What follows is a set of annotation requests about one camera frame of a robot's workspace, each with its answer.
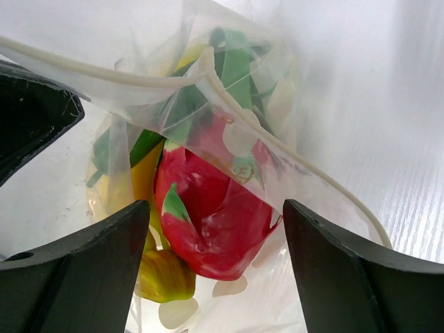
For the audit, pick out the yellow fake banana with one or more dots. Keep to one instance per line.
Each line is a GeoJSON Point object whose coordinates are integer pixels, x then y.
{"type": "Point", "coordinates": [164, 276]}

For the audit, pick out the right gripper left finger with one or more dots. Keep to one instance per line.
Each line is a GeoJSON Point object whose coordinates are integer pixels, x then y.
{"type": "Point", "coordinates": [83, 282]}

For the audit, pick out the clear zip top bag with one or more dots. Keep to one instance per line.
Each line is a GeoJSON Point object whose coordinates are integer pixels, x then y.
{"type": "Point", "coordinates": [201, 74]}

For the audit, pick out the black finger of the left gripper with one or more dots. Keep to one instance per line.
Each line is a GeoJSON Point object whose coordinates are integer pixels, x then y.
{"type": "Point", "coordinates": [35, 112]}

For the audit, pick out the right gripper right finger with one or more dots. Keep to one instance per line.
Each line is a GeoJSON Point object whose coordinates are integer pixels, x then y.
{"type": "Point", "coordinates": [347, 283]}

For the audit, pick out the red fake dragon fruit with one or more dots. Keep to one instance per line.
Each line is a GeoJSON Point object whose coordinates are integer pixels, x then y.
{"type": "Point", "coordinates": [210, 220]}

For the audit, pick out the green fake chili pepper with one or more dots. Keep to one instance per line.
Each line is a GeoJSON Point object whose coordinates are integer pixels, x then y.
{"type": "Point", "coordinates": [233, 56]}

